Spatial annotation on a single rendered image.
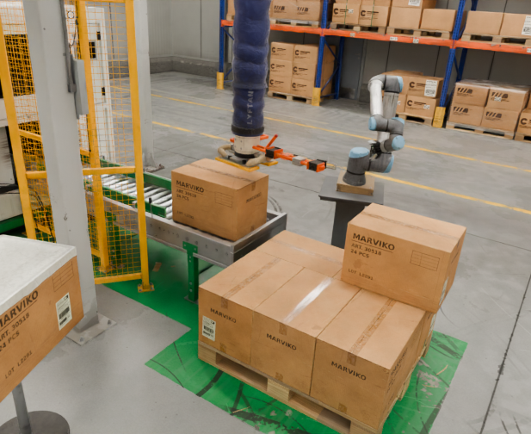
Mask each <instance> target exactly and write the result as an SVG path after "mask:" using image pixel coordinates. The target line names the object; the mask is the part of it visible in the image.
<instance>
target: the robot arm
mask: <svg viewBox="0 0 531 434"><path fill-rule="evenodd" d="M367 88H368V90H369V91H370V110H371V117H370V118H369V121H368V129H369V130H372V131H378V136H377V140H369V141H368V142H369V143H373V144H370V145H373V146H371V149H370V152H369V150H368V149H367V148H364V147H355V148H353V149H351V150H350V153H349V161H348V165H347V170H346V172H345V173H344V175H343V181H344V182H345V183H346V184H349V185H352V186H362V185H365V184H366V176H365V172H366V171H372V172H379V173H389V172H390V171H391V169H392V165H393V160H394V156H393V155H392V152H393V151H397V150H400V149H402V148H403V147H404V144H405V141H404V138H403V133H404V120H403V119H402V118H398V117H395V114H396V109H397V104H398V95H399V92H402V89H403V79H402V78H401V77H398V76H391V75H384V74H381V75H377V76H375V77H372V78H371V79H370V80H369V82H368V85H367ZM382 90H383V91H384V98H383V103H382V92H381V91H382Z"/></svg>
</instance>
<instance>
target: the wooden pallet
mask: <svg viewBox="0 0 531 434"><path fill-rule="evenodd" d="M431 337H432V334H431V335H430V337H429V340H428V341H427V343H426V345H425V346H424V348H423V350H422V352H421V354H420V356H419V357H418V359H417V361H416V362H415V364H414V366H413V368H412V370H411V372H410V373H409V375H408V377H407V378H406V380H405V382H404V384H403V386H402V387H401V389H400V391H399V392H398V395H397V397H396V399H395V400H394V401H393V403H392V405H391V407H390V409H389V411H388V413H387V414H386V416H385V418H384V419H383V421H382V423H381V425H380V427H379V429H378V430H375V429H374V428H372V427H370V426H369V425H366V424H364V423H362V422H361V421H359V420H357V419H355V418H352V417H350V416H349V415H347V414H345V413H343V412H340V411H338V410H337V409H335V408H333V407H331V406H328V405H326V404H325V403H323V402H321V401H319V400H316V399H314V398H313V397H311V396H310V395H307V394H304V393H302V392H300V391H299V390H297V389H295V388H293V387H290V386H288V385H287V384H285V383H283V382H281V381H278V380H276V379H275V378H273V377H272V376H270V375H267V374H265V373H263V372H262V371H260V370H258V369H255V368H253V367H251V366H250V365H248V364H246V363H243V362H241V361H239V360H238V359H236V358H234V357H232V356H229V355H227V354H225V353H224V352H222V351H220V350H217V349H215V348H213V347H212V346H210V345H208V344H205V343H203V342H201V341H200V340H198V358H200V359H201V360H202V361H204V362H206V363H209V364H211V365H213V366H214V367H216V368H217V369H220V370H222V371H224V372H226V373H227V374H229V375H231V376H233V377H235V378H237V379H239V380H240V381H243V382H245V383H247V384H248V385H250V386H252V387H254V388H256V389H258V390H260V391H262V392H263V393H265V394H267V395H269V396H271V397H273V398H275V399H277V400H278V401H280V402H282V403H284V404H286V405H288V406H290V407H292V408H293V409H295V410H297V411H299V412H302V413H304V414H305V415H307V416H308V417H310V418H312V419H315V420H317V421H318V422H320V423H322V424H323V425H326V426H328V427H330V428H331V429H333V430H335V431H338V432H339V433H341V434H381V433H382V429H383V424H384V423H385V422H386V419H387V417H388V415H389V413H390V412H391V410H392V408H393V406H394V405H395V403H396V401H397V400H400V401H401V400H402V398H403V396H404V394H405V392H406V390H407V388H408V387H409V383H410V379H411V374H412V372H413V370H414V368H415V367H416V366H417V363H418V361H419V359H420V357H425V356H426V354H427V352H428V350H429V345H430V340H431Z"/></svg>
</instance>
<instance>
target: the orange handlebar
mask: <svg viewBox="0 0 531 434"><path fill-rule="evenodd" d="M268 138H269V136H268V135H267V134H263V135H261V137H260V140H265V139H268ZM257 146H259V145H257ZM257 146H252V148H253V149H255V150H258V151H261V152H265V149H263V148H265V146H260V147H257ZM261 147H262V148H261ZM275 156H277V157H280V158H281V159H284V160H290V161H292V160H293V158H294V157H296V156H293V154H291V153H288V152H286V153H285V152H280V153H276V154H275ZM308 161H310V160H307V159H306V160H305V161H301V162H300V163H301V164H303V165H307V162H308Z"/></svg>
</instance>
